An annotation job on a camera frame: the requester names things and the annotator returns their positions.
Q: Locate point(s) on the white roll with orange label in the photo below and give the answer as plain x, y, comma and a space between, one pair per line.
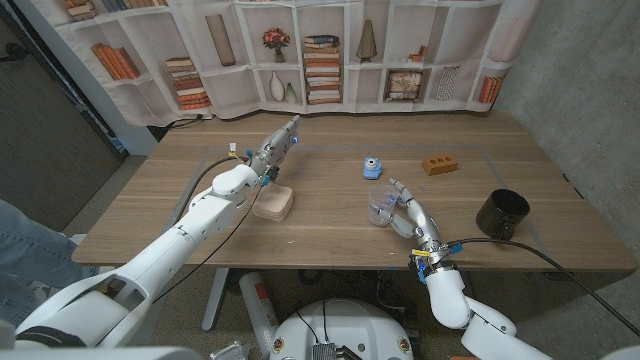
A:
260, 310

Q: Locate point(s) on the printed bookshelf backdrop cloth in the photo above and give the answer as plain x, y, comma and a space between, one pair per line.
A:
230, 90

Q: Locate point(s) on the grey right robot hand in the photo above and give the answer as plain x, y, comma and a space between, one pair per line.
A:
420, 220

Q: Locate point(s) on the blue toy camera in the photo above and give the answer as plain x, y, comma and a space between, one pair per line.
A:
372, 170

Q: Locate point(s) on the dark grey door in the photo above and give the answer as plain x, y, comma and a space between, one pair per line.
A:
50, 150

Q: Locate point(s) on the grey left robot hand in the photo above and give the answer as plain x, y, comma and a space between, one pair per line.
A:
275, 147

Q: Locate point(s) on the person leg in jeans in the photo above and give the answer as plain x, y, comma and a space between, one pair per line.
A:
30, 250

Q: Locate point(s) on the orange brick block with holes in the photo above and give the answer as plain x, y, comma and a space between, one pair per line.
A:
440, 165

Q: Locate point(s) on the black cup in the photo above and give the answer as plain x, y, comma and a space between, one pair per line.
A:
500, 220

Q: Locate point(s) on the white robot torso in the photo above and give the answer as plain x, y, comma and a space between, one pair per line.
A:
345, 325

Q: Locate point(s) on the clear plastic measuring cup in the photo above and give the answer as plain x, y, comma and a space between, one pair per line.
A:
377, 200

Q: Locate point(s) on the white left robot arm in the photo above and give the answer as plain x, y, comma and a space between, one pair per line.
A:
165, 255

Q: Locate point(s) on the white table leg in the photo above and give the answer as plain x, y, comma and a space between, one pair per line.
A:
215, 300

